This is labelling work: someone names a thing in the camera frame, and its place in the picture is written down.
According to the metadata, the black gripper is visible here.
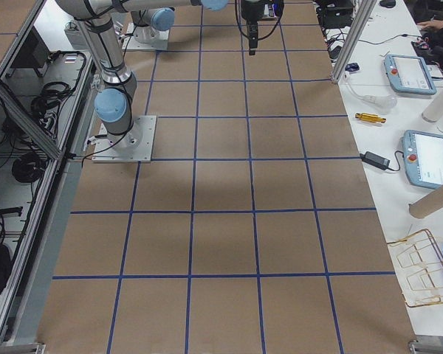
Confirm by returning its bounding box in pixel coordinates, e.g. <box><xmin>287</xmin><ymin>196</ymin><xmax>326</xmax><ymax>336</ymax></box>
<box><xmin>241</xmin><ymin>0</ymin><xmax>266</xmax><ymax>56</ymax></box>

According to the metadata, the person forearm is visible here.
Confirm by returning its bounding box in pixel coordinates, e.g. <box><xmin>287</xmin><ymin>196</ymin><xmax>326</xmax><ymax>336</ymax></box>
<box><xmin>417</xmin><ymin>19</ymin><xmax>443</xmax><ymax>30</ymax></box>

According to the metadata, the yellow brass cylinder tool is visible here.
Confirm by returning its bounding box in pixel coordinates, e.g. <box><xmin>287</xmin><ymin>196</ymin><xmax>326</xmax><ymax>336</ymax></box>
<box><xmin>354</xmin><ymin>113</ymin><xmax>387</xmax><ymax>124</ymax></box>

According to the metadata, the white light bulb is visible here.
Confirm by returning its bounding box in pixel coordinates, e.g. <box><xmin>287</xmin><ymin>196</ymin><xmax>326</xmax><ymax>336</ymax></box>
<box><xmin>361</xmin><ymin>95</ymin><xmax>397</xmax><ymax>113</ymax></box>

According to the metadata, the black computer mouse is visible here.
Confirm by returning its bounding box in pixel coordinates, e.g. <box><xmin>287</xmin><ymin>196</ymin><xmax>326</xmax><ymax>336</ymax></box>
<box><xmin>379</xmin><ymin>0</ymin><xmax>396</xmax><ymax>8</ymax></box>

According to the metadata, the upper blue teach pendant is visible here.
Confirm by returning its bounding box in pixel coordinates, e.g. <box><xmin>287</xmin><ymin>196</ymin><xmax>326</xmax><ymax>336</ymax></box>
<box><xmin>383</xmin><ymin>55</ymin><xmax>436</xmax><ymax>96</ymax></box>

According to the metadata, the blue teach pendant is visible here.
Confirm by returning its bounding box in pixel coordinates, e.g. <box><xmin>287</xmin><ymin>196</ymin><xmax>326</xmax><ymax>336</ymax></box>
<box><xmin>383</xmin><ymin>55</ymin><xmax>436</xmax><ymax>96</ymax></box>
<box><xmin>402</xmin><ymin>130</ymin><xmax>443</xmax><ymax>189</ymax></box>

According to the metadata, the black power adapter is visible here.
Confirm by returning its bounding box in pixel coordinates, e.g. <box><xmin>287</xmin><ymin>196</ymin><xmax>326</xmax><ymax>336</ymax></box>
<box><xmin>360</xmin><ymin>151</ymin><xmax>390</xmax><ymax>170</ymax></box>

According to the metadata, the lower blue teach pendant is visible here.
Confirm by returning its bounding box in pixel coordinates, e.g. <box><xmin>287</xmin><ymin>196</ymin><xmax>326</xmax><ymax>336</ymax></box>
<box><xmin>402</xmin><ymin>130</ymin><xmax>443</xmax><ymax>189</ymax></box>

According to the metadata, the lower cardboard tube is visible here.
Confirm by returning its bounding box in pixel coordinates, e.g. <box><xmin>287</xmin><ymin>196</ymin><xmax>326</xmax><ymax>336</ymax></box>
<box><xmin>408</xmin><ymin>185</ymin><xmax>443</xmax><ymax>219</ymax></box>

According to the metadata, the aluminium frame post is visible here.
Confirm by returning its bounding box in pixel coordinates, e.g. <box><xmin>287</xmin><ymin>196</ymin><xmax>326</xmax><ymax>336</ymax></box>
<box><xmin>331</xmin><ymin>0</ymin><xmax>376</xmax><ymax>83</ymax></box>

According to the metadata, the aluminium diagonal frame beam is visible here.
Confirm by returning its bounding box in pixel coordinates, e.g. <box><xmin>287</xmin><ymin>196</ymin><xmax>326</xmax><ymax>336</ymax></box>
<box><xmin>0</xmin><ymin>79</ymin><xmax>63</xmax><ymax>160</ymax></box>

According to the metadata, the black coiled cable bundle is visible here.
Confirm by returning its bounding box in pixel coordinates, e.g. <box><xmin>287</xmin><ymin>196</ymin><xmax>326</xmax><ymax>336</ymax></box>
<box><xmin>11</xmin><ymin>150</ymin><xmax>47</xmax><ymax>184</ymax></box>

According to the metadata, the gold wire rack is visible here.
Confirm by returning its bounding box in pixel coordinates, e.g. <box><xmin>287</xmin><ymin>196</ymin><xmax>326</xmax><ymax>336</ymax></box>
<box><xmin>387</xmin><ymin>229</ymin><xmax>443</xmax><ymax>308</ymax></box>

